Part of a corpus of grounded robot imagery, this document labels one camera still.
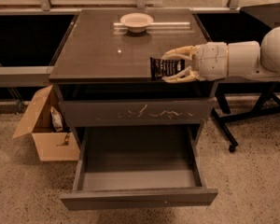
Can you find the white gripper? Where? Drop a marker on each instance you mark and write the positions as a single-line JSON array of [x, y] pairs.
[[212, 61]]

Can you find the open cardboard box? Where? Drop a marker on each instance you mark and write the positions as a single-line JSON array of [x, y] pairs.
[[37, 121]]

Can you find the closed grey top drawer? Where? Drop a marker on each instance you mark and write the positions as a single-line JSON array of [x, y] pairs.
[[101, 113]]

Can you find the black rolling table stand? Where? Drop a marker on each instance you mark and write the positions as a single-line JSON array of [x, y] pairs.
[[249, 23]]

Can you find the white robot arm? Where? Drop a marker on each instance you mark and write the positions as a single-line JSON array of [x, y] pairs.
[[253, 60]]

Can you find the snack bag in box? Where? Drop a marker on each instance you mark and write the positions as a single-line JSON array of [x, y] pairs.
[[57, 119]]

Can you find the open grey middle drawer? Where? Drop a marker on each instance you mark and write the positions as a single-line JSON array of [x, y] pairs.
[[138, 167]]

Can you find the white ceramic bowl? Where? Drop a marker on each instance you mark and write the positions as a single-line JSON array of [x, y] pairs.
[[136, 22]]

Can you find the black rxbar chocolate wrapper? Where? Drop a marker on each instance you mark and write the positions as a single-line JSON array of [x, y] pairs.
[[160, 68]]

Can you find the grey drawer cabinet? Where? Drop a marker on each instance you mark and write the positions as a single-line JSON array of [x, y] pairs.
[[99, 34]]

